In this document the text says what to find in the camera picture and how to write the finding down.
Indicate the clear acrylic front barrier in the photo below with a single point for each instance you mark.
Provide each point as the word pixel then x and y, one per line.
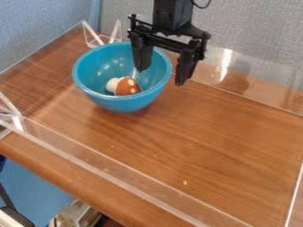
pixel 194 211

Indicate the brown toy mushroom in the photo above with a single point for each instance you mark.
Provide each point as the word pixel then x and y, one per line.
pixel 123 86

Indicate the clear acrylic left bracket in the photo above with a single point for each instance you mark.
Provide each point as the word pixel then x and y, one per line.
pixel 11 118

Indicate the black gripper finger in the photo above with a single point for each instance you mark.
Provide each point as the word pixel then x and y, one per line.
pixel 187 62
pixel 142 52

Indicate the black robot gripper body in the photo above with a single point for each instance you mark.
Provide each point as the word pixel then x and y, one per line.
pixel 168 28

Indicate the clear acrylic back barrier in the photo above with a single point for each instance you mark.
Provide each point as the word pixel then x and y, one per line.
pixel 258 79

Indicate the clear acrylic barrier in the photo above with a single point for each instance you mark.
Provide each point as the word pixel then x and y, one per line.
pixel 194 211
pixel 258 79

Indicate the clear acrylic corner bracket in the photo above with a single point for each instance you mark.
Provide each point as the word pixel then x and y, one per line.
pixel 95 39

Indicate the dark stand under table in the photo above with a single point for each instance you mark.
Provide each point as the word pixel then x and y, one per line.
pixel 10 217

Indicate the blue plastic bowl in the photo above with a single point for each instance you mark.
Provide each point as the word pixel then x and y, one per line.
pixel 110 61

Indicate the white box under table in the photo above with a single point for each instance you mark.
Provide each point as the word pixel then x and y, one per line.
pixel 76 214

